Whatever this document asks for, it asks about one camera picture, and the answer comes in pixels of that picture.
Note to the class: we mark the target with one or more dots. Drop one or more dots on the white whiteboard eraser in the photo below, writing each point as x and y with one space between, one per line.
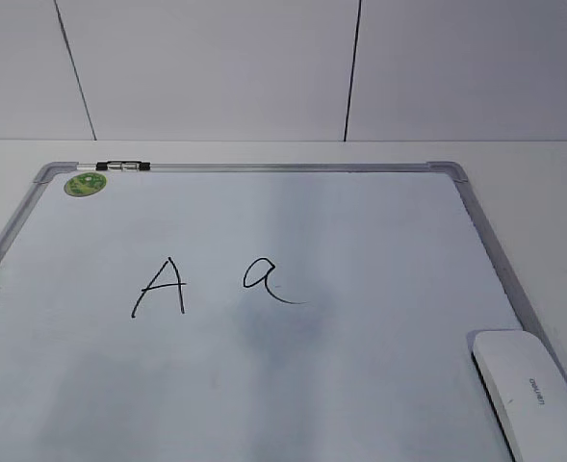
527 390

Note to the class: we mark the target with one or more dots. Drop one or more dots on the green round sticker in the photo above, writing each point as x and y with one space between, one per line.
85 184

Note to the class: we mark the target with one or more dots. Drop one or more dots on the white whiteboard with grey frame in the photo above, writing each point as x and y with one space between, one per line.
252 313

